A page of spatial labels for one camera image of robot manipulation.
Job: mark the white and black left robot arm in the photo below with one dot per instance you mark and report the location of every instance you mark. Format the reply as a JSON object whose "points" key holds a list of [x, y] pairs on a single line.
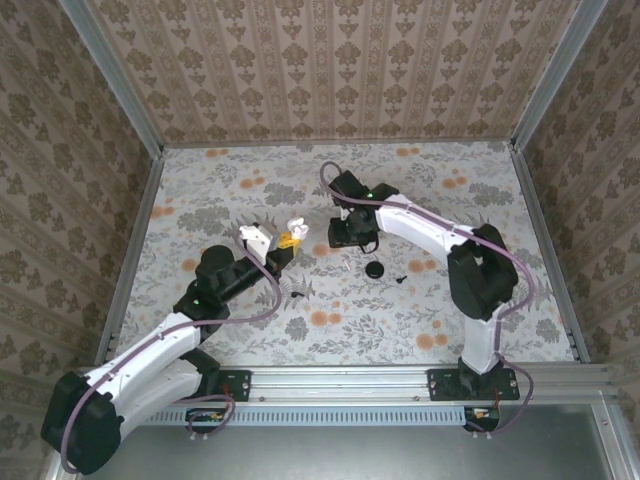
{"points": [[150, 350]]}

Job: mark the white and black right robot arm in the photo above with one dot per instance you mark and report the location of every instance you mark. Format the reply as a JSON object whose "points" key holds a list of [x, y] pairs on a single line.
{"points": [[415, 225]]}

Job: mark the floral patterned table cover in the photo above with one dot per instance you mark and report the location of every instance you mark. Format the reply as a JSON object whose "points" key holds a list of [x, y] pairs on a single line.
{"points": [[350, 345]]}

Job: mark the black connector box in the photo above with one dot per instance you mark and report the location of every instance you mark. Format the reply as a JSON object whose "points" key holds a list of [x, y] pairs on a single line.
{"points": [[205, 417], [480, 415]]}

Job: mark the aluminium front beam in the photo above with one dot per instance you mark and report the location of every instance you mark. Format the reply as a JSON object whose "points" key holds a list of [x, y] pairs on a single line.
{"points": [[340, 385]]}

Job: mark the grey metal panel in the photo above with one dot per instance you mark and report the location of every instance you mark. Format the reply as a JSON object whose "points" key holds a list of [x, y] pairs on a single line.
{"points": [[325, 455]]}

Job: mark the aluminium side rail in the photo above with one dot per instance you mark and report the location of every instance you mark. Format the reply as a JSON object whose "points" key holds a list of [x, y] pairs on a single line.
{"points": [[540, 225], [132, 250]]}

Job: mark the aluminium back rail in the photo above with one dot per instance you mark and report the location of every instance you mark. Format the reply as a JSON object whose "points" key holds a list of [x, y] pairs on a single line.
{"points": [[300, 144]]}

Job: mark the aluminium frame post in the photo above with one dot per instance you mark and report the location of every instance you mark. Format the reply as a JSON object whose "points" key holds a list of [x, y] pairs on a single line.
{"points": [[121, 85], [556, 75]]}

